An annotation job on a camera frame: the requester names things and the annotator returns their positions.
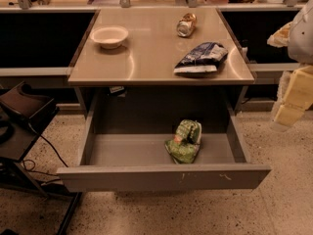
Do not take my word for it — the blue chip bag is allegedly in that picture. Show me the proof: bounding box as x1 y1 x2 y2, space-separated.
174 42 228 74

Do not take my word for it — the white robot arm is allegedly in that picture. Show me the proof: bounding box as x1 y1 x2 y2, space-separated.
267 0 313 132

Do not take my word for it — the black cable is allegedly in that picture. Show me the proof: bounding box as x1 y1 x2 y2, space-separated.
21 122 69 184

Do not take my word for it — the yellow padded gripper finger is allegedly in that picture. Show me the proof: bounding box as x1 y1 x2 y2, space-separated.
270 66 313 132

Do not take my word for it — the steel counter cabinet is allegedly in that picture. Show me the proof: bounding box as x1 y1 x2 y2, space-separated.
67 6 256 116

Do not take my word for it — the gold soda can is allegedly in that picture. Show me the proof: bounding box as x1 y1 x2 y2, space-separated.
176 13 197 37

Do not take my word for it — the grey open drawer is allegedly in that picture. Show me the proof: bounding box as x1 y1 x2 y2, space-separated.
58 95 271 192

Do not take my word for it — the white bowl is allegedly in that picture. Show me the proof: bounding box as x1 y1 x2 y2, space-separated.
90 26 128 49

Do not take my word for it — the green jalapeno chip bag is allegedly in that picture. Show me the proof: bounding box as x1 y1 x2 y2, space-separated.
164 119 201 164

